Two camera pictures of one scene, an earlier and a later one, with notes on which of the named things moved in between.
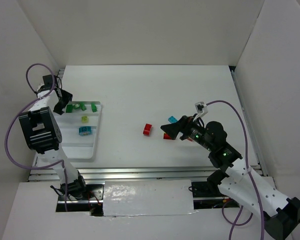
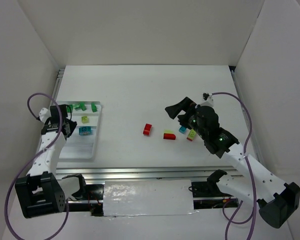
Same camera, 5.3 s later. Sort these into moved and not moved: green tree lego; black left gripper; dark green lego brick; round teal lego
Moved: black left gripper
Not moved: round teal lego; green tree lego; dark green lego brick
